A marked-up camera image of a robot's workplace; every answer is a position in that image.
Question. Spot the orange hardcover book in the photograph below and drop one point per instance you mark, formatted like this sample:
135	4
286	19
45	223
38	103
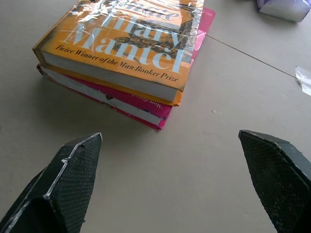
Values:
121	48

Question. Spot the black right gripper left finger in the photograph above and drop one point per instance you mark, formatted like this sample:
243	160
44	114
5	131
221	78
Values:
63	184

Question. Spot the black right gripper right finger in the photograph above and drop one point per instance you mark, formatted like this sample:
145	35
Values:
277	179

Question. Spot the pink hardcover book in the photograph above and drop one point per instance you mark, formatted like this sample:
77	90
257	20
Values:
145	109

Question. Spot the clear tape piece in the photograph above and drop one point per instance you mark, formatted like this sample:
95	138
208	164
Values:
304	78

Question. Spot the white purple packet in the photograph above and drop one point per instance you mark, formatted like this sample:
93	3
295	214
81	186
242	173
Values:
284	8

